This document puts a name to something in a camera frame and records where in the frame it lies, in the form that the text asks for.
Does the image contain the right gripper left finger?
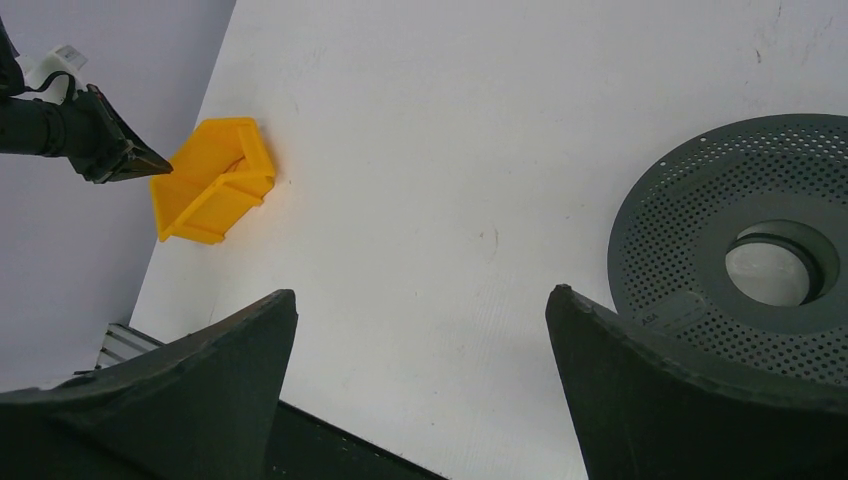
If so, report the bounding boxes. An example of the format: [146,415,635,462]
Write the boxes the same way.
[1,289,298,479]

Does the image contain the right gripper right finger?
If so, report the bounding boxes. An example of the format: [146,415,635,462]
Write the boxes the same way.
[545,284,847,479]

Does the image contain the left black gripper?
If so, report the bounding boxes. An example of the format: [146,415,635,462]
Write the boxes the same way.
[60,84,173,184]

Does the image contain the black perforated cable spool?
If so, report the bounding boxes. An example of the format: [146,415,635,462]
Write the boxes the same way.
[607,113,847,387]

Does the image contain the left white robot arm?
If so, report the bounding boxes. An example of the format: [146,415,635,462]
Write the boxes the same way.
[1,29,173,184]

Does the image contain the yellow plastic bin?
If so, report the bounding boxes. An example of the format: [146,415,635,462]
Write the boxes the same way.
[150,117,276,245]

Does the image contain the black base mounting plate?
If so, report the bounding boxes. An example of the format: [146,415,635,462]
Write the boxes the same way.
[264,401,444,480]

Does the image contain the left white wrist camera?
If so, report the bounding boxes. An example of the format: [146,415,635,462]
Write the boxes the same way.
[16,45,87,104]

